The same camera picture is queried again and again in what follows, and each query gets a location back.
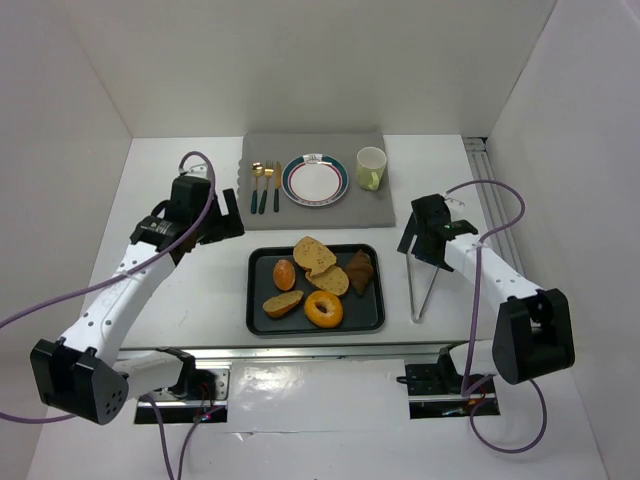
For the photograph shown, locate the brown chocolate croissant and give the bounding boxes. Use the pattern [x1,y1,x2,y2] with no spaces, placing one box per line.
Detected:
[345,250,374,296]

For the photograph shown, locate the metal bread tongs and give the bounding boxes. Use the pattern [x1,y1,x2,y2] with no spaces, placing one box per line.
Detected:
[405,253,440,324]

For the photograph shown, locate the orange round bun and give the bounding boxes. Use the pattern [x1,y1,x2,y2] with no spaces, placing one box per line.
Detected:
[273,259,296,292]

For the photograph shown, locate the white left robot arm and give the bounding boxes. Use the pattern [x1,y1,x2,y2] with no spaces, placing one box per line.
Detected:
[30,175,244,425]

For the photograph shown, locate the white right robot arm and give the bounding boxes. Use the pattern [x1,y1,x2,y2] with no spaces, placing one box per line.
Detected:
[398,194,575,395]

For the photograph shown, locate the upper seeded bread slice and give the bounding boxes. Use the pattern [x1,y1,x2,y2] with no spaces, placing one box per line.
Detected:
[293,236,337,276]

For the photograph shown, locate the lower seeded bread slice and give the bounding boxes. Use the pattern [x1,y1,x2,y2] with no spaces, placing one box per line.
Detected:
[305,265,350,297]

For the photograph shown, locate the small seeded bread slice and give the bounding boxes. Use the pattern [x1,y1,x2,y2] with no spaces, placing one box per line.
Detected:
[262,290,304,318]

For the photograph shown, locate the white plate teal rim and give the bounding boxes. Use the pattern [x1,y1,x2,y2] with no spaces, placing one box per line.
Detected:
[281,153,349,208]

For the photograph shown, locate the light green mug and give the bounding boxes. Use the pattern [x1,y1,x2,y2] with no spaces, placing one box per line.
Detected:
[356,147,387,191]

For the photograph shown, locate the dark rectangular baking tray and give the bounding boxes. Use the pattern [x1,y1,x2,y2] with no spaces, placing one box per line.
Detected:
[246,244,385,337]

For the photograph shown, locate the orange glazed donut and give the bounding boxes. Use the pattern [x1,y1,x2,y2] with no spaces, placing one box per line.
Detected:
[304,290,344,328]

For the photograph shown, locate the gold spoon green handle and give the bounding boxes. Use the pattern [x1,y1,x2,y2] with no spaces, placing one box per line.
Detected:
[250,162,264,214]

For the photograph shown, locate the gold fork green handle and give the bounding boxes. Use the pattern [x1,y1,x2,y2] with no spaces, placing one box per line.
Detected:
[258,161,274,214]

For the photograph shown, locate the gold knife green handle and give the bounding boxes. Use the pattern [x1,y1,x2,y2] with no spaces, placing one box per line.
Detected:
[273,162,282,213]

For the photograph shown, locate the aluminium side rail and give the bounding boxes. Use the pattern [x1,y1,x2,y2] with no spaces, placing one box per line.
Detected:
[462,137,524,274]

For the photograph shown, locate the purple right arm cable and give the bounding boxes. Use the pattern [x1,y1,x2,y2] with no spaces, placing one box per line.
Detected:
[442,180,547,455]

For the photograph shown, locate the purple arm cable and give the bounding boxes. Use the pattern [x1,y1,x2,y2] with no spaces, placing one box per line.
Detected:
[442,180,547,455]
[0,151,217,480]

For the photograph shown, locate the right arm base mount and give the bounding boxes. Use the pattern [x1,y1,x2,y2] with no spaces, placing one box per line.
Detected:
[396,349,500,420]

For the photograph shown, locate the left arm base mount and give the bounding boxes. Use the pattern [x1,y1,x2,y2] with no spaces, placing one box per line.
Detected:
[121,347,230,424]

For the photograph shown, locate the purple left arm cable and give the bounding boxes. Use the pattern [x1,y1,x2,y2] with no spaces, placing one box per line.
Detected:
[0,151,217,480]

